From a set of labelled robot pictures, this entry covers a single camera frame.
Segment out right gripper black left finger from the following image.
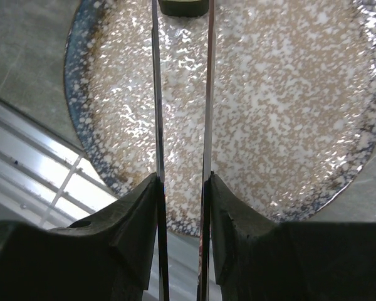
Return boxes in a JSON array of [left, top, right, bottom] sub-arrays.
[[0, 174, 157, 300]]

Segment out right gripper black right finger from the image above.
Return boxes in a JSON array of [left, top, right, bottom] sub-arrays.
[[210, 175, 376, 300]]

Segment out metal tongs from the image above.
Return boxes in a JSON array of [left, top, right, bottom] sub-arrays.
[[151, 1, 216, 300]]

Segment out red topped sushi piece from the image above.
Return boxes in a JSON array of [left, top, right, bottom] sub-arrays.
[[158, 0, 209, 18]]

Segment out speckled round plate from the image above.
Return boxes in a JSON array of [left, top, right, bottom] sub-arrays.
[[64, 1, 376, 236]]

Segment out aluminium front rail frame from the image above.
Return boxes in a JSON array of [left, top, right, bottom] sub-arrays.
[[0, 100, 116, 229]]

